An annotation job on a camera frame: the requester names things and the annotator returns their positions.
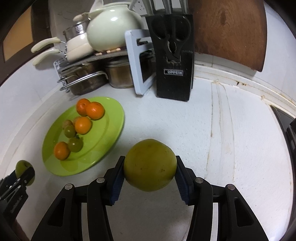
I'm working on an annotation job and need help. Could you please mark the small green apple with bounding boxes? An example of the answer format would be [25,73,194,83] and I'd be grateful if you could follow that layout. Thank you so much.
[15,160,33,179]

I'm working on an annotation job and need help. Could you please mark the orange tangerine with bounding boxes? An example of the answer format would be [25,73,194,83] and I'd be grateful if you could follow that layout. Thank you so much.
[86,101,105,120]
[74,116,92,135]
[54,142,70,161]
[76,98,90,116]

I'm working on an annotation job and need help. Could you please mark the small green tomato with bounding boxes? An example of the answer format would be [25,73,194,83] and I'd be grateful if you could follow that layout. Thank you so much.
[68,137,83,153]
[64,125,76,138]

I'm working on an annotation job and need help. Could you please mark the large yellow-green pomelo fruit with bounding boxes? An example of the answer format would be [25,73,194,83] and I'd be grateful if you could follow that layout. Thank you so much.
[123,138,177,192]

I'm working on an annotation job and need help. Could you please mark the tan longan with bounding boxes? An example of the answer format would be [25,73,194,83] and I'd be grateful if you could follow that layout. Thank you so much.
[72,116,80,125]
[62,120,73,130]

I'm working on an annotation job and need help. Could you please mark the black kitchen scissors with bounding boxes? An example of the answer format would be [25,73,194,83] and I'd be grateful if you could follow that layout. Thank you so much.
[146,14,193,62]

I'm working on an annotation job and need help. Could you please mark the green round plate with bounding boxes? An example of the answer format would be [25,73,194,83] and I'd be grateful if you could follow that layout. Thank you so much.
[42,96,125,176]

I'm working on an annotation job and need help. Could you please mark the steel pan under rack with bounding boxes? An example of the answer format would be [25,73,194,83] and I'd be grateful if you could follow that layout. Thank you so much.
[58,63,109,95]

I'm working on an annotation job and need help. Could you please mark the black gas stove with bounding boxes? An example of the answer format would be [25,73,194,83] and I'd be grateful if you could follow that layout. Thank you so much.
[269,104,296,167]

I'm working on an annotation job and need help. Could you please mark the steel pot under rack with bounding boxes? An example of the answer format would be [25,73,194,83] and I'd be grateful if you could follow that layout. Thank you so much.
[106,58,133,89]

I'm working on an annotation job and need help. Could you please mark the black knife block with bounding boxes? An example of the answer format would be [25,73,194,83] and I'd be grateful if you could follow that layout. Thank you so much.
[154,25,194,101]

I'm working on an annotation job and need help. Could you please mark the white ceramic kettle pot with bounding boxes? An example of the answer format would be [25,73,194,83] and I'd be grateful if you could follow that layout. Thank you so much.
[86,2,142,52]

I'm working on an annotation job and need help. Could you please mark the grey white pot rack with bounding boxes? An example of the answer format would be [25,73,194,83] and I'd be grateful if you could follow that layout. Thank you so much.
[53,29,158,96]

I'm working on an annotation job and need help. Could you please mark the white plastic ladle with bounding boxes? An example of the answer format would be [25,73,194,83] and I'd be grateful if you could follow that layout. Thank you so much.
[89,0,104,13]

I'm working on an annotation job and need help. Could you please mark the brown wooden cutting board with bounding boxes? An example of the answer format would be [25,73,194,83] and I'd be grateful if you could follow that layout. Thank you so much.
[188,0,267,72]

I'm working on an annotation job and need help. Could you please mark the cream saucepan with handle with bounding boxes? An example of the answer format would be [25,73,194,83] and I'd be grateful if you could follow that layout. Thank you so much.
[31,33,95,66]

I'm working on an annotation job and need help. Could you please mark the dark brown window frame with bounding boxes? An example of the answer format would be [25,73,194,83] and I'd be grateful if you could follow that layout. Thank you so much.
[1,1,52,84]

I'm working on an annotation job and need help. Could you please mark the steel knife handle left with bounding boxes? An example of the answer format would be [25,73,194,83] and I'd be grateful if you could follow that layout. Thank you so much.
[150,0,166,15]

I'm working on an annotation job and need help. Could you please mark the steel knife handle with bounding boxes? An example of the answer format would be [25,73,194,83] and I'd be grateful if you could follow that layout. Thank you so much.
[150,0,166,15]
[163,0,176,15]
[179,0,189,14]

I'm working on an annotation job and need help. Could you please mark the steel knife handle middle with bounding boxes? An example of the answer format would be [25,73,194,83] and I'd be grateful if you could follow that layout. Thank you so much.
[163,0,176,15]

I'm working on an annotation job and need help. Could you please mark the steel knife handle right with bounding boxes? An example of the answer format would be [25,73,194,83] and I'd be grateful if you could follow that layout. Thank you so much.
[179,0,189,14]

